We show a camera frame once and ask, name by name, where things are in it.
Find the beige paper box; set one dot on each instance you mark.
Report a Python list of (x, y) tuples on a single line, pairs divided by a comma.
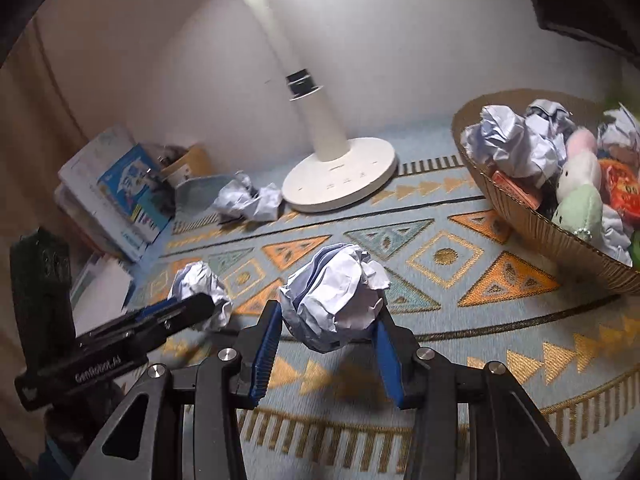
[(192, 162)]

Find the brown ribbed bowl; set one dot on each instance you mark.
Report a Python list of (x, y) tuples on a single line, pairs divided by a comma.
[(550, 250)]

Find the orange box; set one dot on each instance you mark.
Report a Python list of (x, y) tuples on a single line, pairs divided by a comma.
[(517, 188)]

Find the orange snack packet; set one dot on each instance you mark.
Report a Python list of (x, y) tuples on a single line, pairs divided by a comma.
[(620, 187)]

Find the blue book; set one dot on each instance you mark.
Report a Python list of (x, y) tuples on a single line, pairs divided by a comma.
[(132, 190)]

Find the white desk lamp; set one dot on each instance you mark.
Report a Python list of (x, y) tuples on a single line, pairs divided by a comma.
[(325, 150)]

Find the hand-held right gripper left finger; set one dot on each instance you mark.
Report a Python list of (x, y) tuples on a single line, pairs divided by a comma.
[(262, 357)]

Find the three-ball dango plush toy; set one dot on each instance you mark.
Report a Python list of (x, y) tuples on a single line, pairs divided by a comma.
[(577, 175)]

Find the white paper ball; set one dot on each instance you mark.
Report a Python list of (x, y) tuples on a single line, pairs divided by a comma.
[(200, 282), (330, 300), (234, 195), (550, 112), (615, 235), (267, 203), (510, 140), (622, 130)]

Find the white paper stack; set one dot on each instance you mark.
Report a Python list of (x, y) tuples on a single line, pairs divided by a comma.
[(102, 285)]

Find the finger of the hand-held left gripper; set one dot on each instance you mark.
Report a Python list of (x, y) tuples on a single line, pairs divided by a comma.
[(190, 309), (150, 310)]

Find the patterned blue woven mat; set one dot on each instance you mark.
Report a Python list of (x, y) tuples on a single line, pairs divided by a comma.
[(450, 310)]

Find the green leaf toy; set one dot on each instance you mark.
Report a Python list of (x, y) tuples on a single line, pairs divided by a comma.
[(636, 249)]

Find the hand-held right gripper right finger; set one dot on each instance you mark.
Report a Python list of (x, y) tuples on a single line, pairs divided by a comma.
[(389, 370)]

